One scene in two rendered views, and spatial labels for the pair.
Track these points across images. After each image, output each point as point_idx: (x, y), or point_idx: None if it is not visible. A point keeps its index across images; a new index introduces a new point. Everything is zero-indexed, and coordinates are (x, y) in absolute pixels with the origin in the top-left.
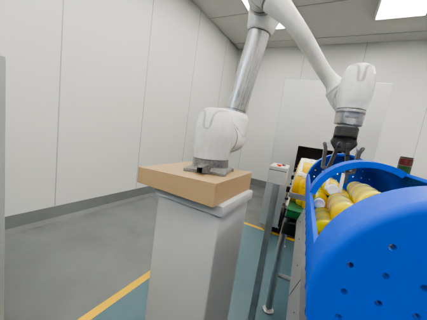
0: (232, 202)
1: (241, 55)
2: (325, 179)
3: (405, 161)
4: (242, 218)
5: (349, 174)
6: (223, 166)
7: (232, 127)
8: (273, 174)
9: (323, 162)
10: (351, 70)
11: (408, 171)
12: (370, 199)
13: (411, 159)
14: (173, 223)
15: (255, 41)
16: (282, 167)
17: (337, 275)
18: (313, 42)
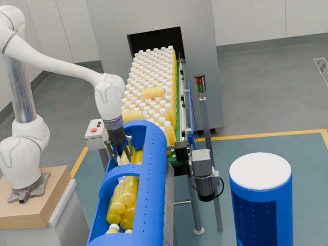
0: (58, 210)
1: (5, 72)
2: (103, 189)
3: (198, 80)
4: (76, 204)
5: (144, 134)
6: (39, 184)
7: (31, 149)
8: (91, 143)
9: (110, 154)
10: (97, 94)
11: (203, 87)
12: (88, 245)
13: (201, 77)
14: (22, 242)
15: (11, 61)
16: (96, 132)
17: None
18: (62, 68)
